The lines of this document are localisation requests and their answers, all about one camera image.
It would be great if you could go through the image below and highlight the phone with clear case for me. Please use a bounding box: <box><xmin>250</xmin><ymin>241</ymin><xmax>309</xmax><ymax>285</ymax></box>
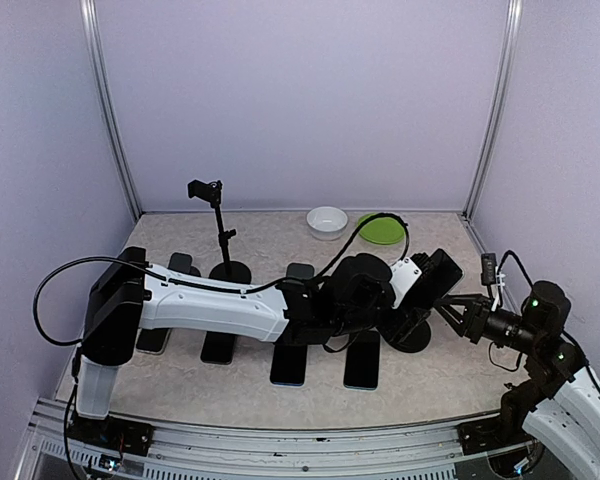
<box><xmin>135</xmin><ymin>329</ymin><xmax>171</xmax><ymax>355</ymax></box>

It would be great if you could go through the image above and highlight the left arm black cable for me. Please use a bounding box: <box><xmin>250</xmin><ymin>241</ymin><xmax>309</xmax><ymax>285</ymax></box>
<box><xmin>33</xmin><ymin>210</ymin><xmax>412</xmax><ymax>347</ymax></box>

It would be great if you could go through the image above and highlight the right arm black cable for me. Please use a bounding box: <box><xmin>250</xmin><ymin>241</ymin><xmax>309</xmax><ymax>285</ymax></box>
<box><xmin>499</xmin><ymin>249</ymin><xmax>536</xmax><ymax>291</ymax></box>

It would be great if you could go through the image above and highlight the purple edged black phone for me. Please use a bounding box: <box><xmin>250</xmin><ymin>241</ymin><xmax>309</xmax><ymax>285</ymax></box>
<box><xmin>200</xmin><ymin>332</ymin><xmax>237</xmax><ymax>365</ymax></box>

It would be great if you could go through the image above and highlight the aluminium frame post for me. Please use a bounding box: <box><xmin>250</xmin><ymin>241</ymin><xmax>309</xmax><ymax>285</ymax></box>
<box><xmin>79</xmin><ymin>0</ymin><xmax>143</xmax><ymax>222</ymax></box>
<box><xmin>463</xmin><ymin>0</ymin><xmax>523</xmax><ymax>223</ymax></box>

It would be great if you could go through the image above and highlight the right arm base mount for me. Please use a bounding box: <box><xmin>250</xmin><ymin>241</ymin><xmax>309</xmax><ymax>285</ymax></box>
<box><xmin>457</xmin><ymin>416</ymin><xmax>532</xmax><ymax>455</ymax></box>

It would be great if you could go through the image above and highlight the blue edged black phone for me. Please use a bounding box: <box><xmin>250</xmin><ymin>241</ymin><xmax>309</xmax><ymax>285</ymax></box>
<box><xmin>269</xmin><ymin>344</ymin><xmax>308</xmax><ymax>387</ymax></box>

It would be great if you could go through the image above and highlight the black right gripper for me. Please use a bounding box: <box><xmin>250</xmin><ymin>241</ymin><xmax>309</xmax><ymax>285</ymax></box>
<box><xmin>434</xmin><ymin>293</ymin><xmax>543</xmax><ymax>354</ymax></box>

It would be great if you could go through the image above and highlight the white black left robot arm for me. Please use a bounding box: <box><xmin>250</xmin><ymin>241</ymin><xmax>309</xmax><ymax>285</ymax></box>
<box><xmin>76</xmin><ymin>247</ymin><xmax>433</xmax><ymax>445</ymax></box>

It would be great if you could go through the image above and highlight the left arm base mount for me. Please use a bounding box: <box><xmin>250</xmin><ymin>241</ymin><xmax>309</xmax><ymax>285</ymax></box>
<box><xmin>68</xmin><ymin>416</ymin><xmax>154</xmax><ymax>457</ymax></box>

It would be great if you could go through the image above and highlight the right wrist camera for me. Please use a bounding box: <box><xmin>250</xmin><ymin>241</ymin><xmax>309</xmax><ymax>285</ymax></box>
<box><xmin>480</xmin><ymin>253</ymin><xmax>505</xmax><ymax>311</ymax></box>

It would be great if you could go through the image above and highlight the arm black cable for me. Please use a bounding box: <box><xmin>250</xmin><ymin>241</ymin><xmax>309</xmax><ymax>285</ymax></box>
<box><xmin>499</xmin><ymin>249</ymin><xmax>536</xmax><ymax>291</ymax></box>
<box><xmin>33</xmin><ymin>210</ymin><xmax>412</xmax><ymax>347</ymax></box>

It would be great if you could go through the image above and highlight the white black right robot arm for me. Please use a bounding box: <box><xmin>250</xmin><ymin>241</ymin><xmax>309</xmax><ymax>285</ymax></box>
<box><xmin>434</xmin><ymin>280</ymin><xmax>600</xmax><ymax>479</ymax></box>

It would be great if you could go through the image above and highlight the right aluminium frame post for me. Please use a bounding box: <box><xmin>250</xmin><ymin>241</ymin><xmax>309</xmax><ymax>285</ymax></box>
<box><xmin>463</xmin><ymin>0</ymin><xmax>523</xmax><ymax>223</ymax></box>

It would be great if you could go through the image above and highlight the short black pole phone stand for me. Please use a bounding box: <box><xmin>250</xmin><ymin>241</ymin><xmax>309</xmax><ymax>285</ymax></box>
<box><xmin>382</xmin><ymin>321</ymin><xmax>432</xmax><ymax>354</ymax></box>

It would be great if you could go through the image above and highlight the aluminium front rail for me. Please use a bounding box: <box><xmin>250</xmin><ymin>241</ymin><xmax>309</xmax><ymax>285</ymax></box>
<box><xmin>14</xmin><ymin>399</ymin><xmax>600</xmax><ymax>480</ymax></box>

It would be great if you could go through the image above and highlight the left aluminium frame post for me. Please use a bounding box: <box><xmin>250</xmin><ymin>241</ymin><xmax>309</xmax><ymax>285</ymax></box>
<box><xmin>79</xmin><ymin>0</ymin><xmax>143</xmax><ymax>222</ymax></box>

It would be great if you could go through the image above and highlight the green plate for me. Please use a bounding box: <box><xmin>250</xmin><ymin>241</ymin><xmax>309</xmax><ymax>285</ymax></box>
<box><xmin>359</xmin><ymin>217</ymin><xmax>407</xmax><ymax>246</ymax></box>

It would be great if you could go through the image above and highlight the small dark grey phone stand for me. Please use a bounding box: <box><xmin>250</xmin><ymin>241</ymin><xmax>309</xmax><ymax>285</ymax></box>
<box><xmin>168</xmin><ymin>252</ymin><xmax>201</xmax><ymax>277</ymax></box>

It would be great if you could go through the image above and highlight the white ceramic bowl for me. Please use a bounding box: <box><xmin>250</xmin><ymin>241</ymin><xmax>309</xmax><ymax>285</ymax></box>
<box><xmin>306</xmin><ymin>206</ymin><xmax>349</xmax><ymax>241</ymax></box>

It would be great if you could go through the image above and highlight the dark round base phone stand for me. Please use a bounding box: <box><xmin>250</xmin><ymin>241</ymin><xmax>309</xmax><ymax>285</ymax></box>
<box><xmin>286</xmin><ymin>262</ymin><xmax>315</xmax><ymax>280</ymax></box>

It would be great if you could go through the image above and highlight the tall black pole phone stand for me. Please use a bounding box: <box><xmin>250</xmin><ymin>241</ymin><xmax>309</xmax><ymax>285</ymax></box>
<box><xmin>187</xmin><ymin>179</ymin><xmax>252</xmax><ymax>284</ymax></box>

